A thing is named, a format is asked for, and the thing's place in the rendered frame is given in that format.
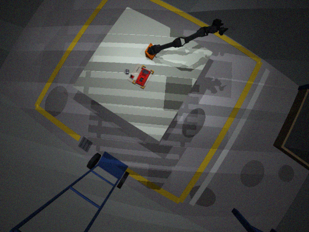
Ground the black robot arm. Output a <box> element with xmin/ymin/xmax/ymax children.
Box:
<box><xmin>147</xmin><ymin>19</ymin><xmax>221</xmax><ymax>55</ymax></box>

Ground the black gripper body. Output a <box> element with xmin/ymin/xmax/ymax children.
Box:
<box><xmin>216</xmin><ymin>27</ymin><xmax>225</xmax><ymax>35</ymax></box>

